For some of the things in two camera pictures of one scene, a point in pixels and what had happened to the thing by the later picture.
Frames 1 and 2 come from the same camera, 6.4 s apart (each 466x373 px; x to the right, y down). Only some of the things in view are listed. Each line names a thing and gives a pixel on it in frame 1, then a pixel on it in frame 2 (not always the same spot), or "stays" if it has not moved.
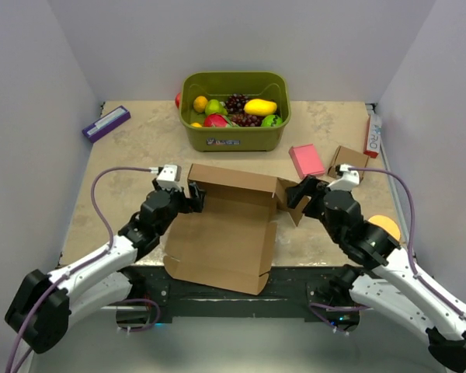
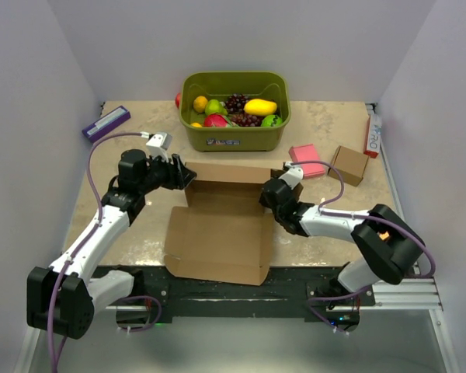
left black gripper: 193,204 → 179,176
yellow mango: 258,106 stays
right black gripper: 310,186 → 262,201
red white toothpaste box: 373,136 stays
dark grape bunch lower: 245,120 stays
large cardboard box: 231,243 stays
